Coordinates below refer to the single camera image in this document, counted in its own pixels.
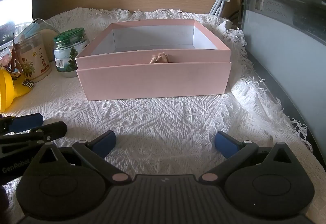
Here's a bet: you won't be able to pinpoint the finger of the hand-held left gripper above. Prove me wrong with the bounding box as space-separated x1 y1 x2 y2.
0 113 44 135
0 121 67 149

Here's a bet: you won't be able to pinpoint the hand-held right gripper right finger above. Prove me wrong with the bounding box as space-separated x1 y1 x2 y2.
199 131 296 184

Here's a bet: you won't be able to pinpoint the yellow plastic object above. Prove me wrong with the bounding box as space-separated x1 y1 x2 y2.
0 68 31 112

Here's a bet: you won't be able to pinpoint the white power adapter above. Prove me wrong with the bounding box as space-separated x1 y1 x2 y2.
216 19 234 32

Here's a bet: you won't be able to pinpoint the colourful keychain charms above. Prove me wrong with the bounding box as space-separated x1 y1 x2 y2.
0 39 35 90

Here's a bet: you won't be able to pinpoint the small beige ribbon bow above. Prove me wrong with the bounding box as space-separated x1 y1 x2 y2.
148 53 170 64

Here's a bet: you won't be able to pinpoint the white woven tablecloth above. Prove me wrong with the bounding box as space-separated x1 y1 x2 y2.
0 7 319 224

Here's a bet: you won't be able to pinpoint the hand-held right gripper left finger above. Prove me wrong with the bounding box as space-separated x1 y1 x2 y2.
38 130 132 184

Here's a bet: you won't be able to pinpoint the clear jar with beige lid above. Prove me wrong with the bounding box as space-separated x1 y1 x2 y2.
14 31 53 83

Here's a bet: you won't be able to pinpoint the pink cardboard box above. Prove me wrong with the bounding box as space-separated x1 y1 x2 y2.
76 19 232 72

